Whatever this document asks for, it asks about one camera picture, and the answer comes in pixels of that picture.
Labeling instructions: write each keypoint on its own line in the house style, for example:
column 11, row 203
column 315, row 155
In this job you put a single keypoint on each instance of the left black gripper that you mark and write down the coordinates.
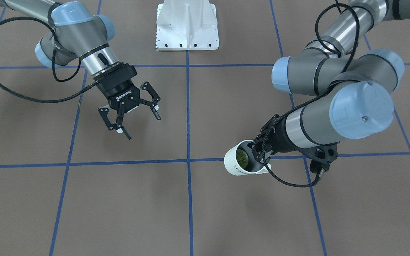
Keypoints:
column 277, row 133

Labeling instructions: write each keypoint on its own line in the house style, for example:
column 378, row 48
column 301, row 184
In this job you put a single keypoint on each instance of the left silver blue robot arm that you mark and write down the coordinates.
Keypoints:
column 351, row 95

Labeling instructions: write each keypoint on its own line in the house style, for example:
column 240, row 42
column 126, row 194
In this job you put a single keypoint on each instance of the white mug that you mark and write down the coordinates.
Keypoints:
column 254, row 167

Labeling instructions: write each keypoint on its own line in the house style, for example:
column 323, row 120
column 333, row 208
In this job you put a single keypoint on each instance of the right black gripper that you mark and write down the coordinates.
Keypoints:
column 118, row 93

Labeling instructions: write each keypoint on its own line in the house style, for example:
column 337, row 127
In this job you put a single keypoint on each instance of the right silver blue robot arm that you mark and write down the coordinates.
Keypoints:
column 77, row 34

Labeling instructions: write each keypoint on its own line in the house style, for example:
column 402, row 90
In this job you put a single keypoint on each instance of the white pedestal column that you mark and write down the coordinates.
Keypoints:
column 186, row 25

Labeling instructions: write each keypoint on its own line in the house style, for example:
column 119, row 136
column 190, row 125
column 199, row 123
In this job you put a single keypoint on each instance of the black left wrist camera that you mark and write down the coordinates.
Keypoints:
column 321, row 158

